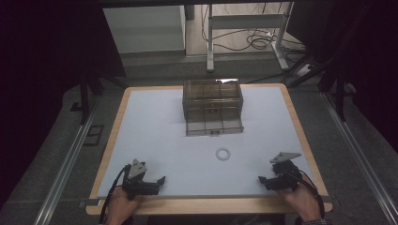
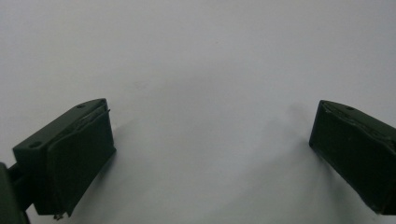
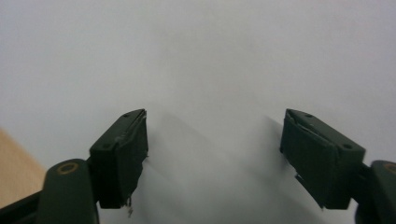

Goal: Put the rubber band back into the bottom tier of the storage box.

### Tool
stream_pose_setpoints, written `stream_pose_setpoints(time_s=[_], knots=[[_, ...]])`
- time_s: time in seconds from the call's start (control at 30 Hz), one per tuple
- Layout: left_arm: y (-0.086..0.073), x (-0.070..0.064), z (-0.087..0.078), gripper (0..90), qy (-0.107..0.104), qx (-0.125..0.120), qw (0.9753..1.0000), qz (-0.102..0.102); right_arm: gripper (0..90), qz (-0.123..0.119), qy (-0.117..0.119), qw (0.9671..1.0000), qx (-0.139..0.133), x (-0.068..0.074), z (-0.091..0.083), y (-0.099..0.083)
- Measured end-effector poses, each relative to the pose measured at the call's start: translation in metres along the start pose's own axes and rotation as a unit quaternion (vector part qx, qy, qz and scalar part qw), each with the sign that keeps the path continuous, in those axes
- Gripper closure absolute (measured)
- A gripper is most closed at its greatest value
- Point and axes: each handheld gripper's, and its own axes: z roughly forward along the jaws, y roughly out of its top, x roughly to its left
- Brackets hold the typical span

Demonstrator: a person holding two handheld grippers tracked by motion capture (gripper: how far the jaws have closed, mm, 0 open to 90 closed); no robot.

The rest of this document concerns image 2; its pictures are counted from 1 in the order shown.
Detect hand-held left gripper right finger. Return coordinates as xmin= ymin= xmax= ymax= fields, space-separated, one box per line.
xmin=308 ymin=99 xmax=396 ymax=216

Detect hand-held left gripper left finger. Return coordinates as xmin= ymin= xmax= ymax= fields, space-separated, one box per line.
xmin=12 ymin=98 xmax=118 ymax=217

